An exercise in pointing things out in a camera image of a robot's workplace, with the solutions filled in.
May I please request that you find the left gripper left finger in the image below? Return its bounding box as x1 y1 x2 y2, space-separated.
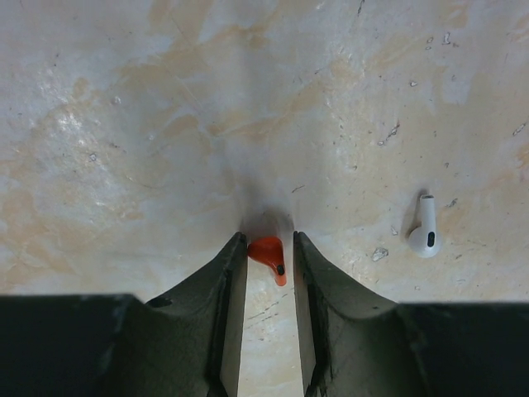
1 233 247 396

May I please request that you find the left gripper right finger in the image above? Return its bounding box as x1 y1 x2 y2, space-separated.
293 232 528 396

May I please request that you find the orange earbud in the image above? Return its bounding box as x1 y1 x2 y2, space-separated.
247 237 287 287

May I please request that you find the white earbud lower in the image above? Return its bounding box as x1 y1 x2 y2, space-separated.
408 194 441 258

